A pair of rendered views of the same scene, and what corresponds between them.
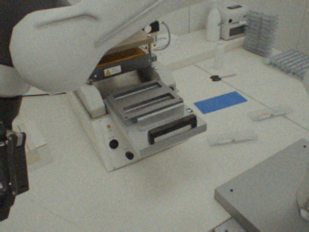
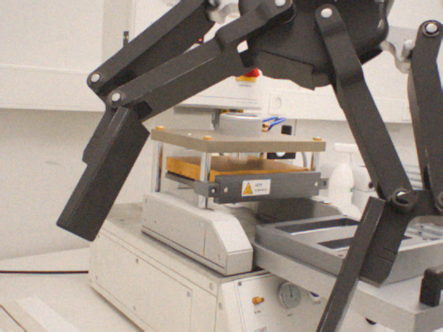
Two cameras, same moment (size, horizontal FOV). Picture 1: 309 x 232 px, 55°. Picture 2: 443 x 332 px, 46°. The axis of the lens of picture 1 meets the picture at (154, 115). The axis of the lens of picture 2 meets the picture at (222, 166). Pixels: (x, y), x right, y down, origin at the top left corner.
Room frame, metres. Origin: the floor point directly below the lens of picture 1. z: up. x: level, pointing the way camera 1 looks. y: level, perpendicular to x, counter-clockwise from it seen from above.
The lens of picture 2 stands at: (0.12, 0.37, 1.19)
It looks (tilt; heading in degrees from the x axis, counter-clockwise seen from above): 8 degrees down; 348
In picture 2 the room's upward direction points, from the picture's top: 4 degrees clockwise
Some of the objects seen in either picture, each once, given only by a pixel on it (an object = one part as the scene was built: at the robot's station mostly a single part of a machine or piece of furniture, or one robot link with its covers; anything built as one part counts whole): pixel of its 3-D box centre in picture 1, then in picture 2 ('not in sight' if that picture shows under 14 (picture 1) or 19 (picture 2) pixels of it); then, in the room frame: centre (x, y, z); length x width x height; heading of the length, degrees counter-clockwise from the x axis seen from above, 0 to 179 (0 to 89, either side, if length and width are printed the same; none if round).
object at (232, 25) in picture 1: (228, 18); (358, 187); (1.83, -0.51, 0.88); 0.25 x 0.20 x 0.17; 22
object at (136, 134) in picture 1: (150, 110); (368, 258); (0.77, 0.01, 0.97); 0.30 x 0.22 x 0.08; 25
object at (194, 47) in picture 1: (188, 47); not in sight; (1.69, -0.24, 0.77); 0.84 x 0.30 x 0.04; 118
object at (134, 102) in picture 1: (143, 100); (342, 240); (0.81, 0.03, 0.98); 0.20 x 0.17 x 0.03; 115
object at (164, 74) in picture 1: (155, 72); (314, 215); (1.04, -0.02, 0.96); 0.26 x 0.05 x 0.07; 25
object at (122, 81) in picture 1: (113, 79); (221, 227); (1.08, 0.15, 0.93); 0.46 x 0.35 x 0.01; 25
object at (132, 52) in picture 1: (113, 49); (241, 158); (1.05, 0.13, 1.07); 0.22 x 0.17 x 0.10; 115
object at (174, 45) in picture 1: (158, 45); not in sight; (1.62, -0.06, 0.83); 0.23 x 0.12 x 0.07; 122
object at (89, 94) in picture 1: (86, 91); (191, 228); (0.93, 0.24, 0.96); 0.25 x 0.05 x 0.07; 25
